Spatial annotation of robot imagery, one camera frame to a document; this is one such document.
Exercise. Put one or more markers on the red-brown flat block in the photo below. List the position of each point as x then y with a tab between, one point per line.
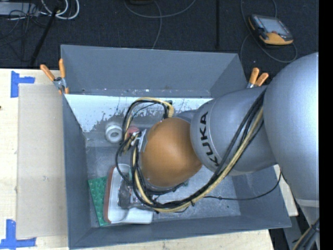
106	191

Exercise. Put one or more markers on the white rectangular tray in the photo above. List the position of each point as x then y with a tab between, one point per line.
117	213

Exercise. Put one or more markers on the green studded flat plate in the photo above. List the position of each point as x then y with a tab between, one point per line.
97	194

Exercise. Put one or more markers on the white tape roll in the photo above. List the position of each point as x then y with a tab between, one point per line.
110	134

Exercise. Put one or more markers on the red round object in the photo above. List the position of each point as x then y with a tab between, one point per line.
133	129

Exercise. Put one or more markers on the pale cardboard board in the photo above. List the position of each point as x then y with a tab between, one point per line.
39	152

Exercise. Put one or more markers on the grey metal bin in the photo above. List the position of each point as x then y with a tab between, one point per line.
145	69

